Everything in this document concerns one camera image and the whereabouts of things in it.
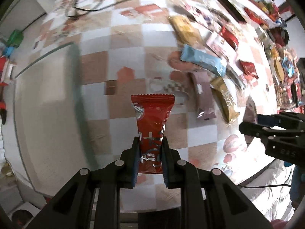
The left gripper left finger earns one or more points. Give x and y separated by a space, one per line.
129 170

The light blue snack packet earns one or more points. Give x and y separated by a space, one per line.
212 63

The small red snack packet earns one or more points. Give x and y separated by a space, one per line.
249 68

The mauve snack bar packet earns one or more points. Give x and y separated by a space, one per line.
203 95

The red candy packet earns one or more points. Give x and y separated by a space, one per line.
229 37

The red white-lettered snack packet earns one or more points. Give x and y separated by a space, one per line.
152 112

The red plastic stool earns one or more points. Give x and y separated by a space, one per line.
6 78

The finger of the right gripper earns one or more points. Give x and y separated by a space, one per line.
269 120

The gold snack packet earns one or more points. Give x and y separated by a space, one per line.
225 98

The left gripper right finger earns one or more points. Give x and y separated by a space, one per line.
170 168

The yellow snack packet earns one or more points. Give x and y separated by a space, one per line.
185 30

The white storage box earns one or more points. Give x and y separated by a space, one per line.
49 120

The green plastic basin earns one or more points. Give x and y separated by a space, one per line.
15 39

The red-cased smartphone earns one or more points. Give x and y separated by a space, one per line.
232 11

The white pink crispy snack packet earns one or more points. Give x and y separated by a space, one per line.
221 47

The gold lid plastic jar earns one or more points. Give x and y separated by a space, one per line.
279 70

